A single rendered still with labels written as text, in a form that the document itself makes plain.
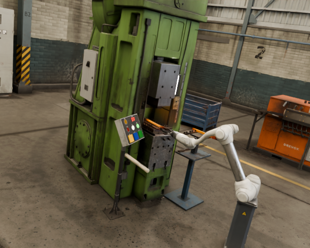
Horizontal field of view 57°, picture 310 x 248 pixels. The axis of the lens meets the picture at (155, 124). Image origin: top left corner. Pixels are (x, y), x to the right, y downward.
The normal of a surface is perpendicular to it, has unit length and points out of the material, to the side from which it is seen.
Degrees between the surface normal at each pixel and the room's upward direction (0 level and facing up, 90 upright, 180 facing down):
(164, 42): 90
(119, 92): 89
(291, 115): 90
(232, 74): 90
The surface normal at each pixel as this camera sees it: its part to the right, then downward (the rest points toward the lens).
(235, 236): -0.34, 0.22
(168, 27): 0.62, 0.33
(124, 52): -0.77, 0.04
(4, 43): 0.76, 0.30
